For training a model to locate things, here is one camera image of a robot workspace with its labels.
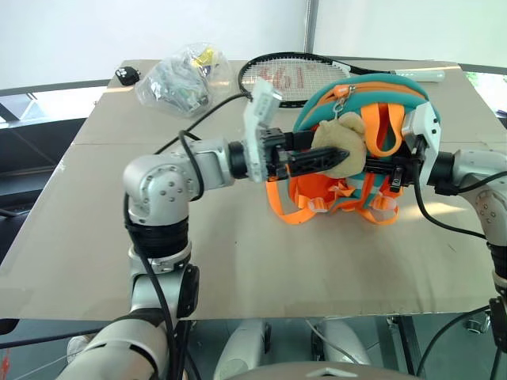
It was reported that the black power adapter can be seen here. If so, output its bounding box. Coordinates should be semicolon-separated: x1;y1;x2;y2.
114;66;142;87

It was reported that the grey robot torso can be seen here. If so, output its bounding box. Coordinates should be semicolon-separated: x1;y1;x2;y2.
225;362;421;380

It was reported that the white shoe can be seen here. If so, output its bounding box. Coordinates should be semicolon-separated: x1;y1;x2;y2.
66;335;97;363

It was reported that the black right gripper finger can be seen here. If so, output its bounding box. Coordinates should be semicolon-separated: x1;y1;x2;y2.
364;157;398;175

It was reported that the beige plush toy keychain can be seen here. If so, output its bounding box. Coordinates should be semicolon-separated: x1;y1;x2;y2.
311;112;368;179

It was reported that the thin white cable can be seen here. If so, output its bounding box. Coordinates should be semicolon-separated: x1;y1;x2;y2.
305;319;360;363

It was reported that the silver rounded robot leg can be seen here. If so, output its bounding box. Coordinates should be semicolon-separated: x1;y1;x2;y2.
213;318;273;380
312;318;373;379

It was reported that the clear plastic bag of parts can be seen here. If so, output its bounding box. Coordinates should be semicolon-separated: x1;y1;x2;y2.
134;41;233;120

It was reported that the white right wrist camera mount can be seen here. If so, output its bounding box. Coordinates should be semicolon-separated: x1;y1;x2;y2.
401;101;443;187

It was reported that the black tennis racket white grip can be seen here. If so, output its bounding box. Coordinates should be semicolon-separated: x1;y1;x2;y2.
237;51;447;110

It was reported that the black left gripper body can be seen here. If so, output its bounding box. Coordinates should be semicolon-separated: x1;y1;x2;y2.
259;127;295;183

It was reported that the black table leg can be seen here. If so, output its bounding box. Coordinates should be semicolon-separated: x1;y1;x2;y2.
397;315;421;375

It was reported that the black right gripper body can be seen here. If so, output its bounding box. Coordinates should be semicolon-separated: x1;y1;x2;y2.
390;136;428;194

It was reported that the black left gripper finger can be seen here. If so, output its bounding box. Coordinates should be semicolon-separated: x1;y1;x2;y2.
292;131;318;151
287;146;353;177

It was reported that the orange and teal backpack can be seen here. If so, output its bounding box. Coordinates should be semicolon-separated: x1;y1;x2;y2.
264;74;433;226

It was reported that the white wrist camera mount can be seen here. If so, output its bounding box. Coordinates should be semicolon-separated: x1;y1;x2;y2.
401;101;443;187
242;77;284;184

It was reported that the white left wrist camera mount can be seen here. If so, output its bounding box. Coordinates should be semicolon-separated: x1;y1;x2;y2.
242;77;284;184

